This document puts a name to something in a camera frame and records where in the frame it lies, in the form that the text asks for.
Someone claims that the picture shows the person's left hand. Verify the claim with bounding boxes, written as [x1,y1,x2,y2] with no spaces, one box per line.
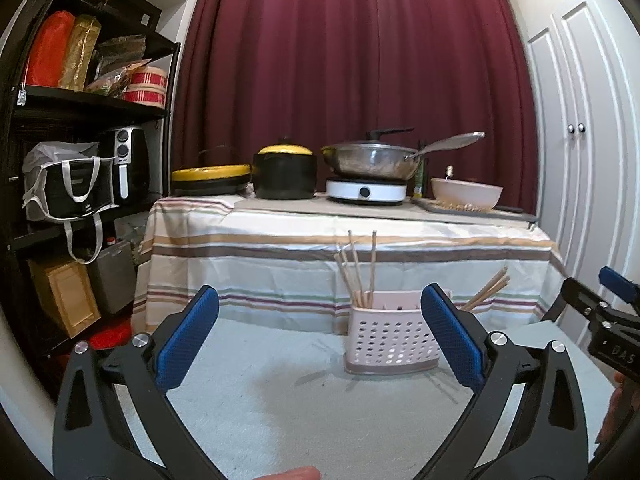
[262,466,322,480]

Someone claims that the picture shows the white induction cooker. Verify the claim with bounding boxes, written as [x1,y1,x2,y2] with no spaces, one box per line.
[326,176,408,205]

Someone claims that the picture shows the black tote bag white straps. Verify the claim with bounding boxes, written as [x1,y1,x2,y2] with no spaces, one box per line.
[24,155,121,265]

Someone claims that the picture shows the grey tray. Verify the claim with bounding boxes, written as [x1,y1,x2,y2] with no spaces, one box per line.
[412,197,541,226]

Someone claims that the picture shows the black shelf unit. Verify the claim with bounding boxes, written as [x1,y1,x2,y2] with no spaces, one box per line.
[0,0,181,401]

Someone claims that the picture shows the red cloth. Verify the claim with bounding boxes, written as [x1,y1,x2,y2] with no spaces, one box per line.
[82,312,136,351]

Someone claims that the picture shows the dark plastic bag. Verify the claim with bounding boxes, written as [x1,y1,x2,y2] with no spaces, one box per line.
[95,35,147,73]

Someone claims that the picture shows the gold package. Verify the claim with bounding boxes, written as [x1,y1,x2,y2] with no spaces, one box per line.
[60,14,101,92]

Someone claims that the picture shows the red striped round box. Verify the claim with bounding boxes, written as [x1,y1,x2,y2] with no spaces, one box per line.
[122,65,168,107]

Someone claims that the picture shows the dark red curtain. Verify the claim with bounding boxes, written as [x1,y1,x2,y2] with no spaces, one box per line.
[170,0,538,211]

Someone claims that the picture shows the cream colander bowl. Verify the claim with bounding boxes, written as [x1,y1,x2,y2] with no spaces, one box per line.
[431,176,504,211]

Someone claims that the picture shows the clear snack bag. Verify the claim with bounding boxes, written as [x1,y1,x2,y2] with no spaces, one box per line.
[85,67,133,98]

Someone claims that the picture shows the bunch of wooden chopsticks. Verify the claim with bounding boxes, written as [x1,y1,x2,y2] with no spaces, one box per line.
[335,230,511,313]

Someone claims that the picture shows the olive oil bottle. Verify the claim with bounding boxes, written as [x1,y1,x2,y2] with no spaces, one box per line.
[412,150,425,198]

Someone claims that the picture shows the striped tablecloth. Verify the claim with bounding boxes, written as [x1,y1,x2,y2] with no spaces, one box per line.
[131,195,568,336]

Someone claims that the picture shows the black silver air fryer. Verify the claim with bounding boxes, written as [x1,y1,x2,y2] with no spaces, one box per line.
[97,126,151,206]

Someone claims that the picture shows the person's right hand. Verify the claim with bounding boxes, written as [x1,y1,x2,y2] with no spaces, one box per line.
[597,376,632,461]

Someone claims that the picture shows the black pot yellow lid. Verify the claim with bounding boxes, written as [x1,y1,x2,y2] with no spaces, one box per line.
[252,136,318,200]

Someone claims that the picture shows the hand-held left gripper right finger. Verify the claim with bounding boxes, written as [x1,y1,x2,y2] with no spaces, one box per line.
[417,284,591,480]

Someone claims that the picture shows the grey box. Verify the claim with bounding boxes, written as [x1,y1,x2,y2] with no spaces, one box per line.
[87,240,137,316]

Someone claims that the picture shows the white plastic bag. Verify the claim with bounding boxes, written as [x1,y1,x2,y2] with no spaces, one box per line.
[22,141,101,181]

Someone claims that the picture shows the white wardrobe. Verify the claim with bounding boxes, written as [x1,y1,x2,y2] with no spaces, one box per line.
[500,0,640,351]

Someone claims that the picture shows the wooden box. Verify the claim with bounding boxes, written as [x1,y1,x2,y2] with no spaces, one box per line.
[27,257,101,338]

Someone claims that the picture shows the yellow black electric griddle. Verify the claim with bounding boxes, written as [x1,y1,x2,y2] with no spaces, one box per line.
[171,147,252,197]

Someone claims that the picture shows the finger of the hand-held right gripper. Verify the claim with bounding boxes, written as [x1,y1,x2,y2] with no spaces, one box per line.
[560,277,616,321]
[599,266,640,306]

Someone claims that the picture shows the red package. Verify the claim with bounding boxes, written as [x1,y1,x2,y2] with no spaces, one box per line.
[25,10,76,87]

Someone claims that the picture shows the pink perforated utensil holder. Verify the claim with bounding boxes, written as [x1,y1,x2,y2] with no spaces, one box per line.
[342,287,463,376]

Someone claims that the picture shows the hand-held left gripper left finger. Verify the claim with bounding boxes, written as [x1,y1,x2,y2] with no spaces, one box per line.
[52,285,236,480]

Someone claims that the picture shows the steel wok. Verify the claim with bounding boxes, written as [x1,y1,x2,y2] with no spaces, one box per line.
[321,127,426,181]

